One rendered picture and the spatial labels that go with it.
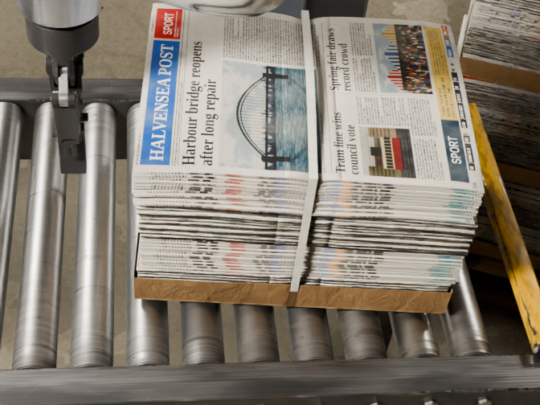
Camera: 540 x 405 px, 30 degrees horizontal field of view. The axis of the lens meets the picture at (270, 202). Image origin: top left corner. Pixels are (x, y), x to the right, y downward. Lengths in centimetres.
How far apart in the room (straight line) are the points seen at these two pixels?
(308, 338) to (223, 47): 36
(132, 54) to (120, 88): 134
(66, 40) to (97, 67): 173
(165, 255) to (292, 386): 21
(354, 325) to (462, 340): 13
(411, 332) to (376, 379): 9
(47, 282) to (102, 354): 13
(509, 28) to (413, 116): 72
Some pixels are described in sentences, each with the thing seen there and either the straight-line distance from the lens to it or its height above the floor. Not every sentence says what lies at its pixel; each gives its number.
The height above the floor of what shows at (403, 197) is 101.
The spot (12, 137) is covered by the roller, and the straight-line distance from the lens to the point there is 143.
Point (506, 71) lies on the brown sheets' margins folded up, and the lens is 190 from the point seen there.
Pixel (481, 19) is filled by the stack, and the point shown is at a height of 74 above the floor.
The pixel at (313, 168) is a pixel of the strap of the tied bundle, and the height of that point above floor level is 103.
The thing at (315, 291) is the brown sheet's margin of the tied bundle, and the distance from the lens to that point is 119.
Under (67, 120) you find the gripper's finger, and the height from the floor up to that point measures 102.
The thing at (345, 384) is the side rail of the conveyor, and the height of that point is 80.
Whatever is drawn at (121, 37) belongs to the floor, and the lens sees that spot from 288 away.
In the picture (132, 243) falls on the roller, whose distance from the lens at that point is 129.
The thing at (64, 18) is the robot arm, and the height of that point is 116.
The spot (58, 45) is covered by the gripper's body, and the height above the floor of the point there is 112.
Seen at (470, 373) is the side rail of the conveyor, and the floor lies 80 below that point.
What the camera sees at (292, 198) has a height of 100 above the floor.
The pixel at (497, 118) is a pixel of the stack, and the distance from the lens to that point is 197.
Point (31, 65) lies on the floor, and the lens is 280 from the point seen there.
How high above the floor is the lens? 177
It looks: 47 degrees down
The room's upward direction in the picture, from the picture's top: 7 degrees clockwise
